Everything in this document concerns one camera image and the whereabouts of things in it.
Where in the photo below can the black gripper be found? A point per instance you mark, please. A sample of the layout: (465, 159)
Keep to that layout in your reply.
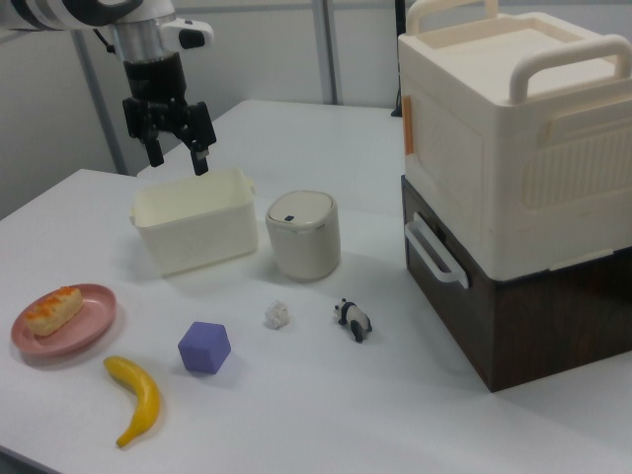
(155, 84)

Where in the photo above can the bread with orange topping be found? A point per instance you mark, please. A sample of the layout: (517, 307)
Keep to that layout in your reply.
(54, 312)

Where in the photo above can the cream plastic basket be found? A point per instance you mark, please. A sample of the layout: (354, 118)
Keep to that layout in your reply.
(197, 242)

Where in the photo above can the small beige trash can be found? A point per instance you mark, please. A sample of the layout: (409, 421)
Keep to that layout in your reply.
(303, 242)

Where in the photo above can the pink plate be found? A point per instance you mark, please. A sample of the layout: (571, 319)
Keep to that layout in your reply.
(91, 323)

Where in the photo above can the crumpled white paper ball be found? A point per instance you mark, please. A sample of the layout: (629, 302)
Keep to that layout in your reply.
(277, 315)

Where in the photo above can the purple cube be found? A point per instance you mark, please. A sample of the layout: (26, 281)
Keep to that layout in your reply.
(202, 348)

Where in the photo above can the panda toy figure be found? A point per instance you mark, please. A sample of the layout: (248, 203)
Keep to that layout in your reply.
(355, 320)

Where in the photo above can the yellow banana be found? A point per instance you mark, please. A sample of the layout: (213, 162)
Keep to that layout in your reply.
(143, 395)

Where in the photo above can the dark brown drawer box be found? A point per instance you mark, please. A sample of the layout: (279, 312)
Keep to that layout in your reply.
(543, 331)

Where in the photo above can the grey metal frame post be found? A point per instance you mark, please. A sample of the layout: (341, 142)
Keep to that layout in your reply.
(101, 113)

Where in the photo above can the grey partition frame post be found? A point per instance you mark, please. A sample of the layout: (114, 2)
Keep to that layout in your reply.
(328, 49)

